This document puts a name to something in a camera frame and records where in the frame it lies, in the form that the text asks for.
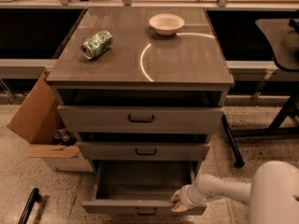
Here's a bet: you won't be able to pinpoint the grey drawer cabinet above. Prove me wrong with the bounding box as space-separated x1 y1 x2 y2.
46 6 235 184

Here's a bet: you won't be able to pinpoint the grey drawer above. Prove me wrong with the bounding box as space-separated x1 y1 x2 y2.
58 105 223 134
82 161 195 216
78 142 210 161

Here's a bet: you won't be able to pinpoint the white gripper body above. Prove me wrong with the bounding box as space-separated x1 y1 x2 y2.
179 185 206 210

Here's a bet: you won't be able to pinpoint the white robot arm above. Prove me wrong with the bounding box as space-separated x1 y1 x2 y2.
171 161 299 224

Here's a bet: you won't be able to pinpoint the white ceramic bowl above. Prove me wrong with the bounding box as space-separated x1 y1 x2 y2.
149 14 185 35

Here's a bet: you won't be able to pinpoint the cans inside cardboard box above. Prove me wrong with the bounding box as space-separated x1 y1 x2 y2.
53 129 70 143

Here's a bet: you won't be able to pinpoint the open cardboard box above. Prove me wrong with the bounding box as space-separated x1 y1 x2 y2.
7 72 93 172

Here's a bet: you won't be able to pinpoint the crushed green soda can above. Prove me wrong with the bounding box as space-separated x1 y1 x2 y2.
81 30 113 60

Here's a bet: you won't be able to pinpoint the black bar on floor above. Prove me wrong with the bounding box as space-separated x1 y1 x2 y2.
18 188 41 224

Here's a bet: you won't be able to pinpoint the black desk with frame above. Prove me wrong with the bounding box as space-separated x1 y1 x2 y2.
220 9 299 169

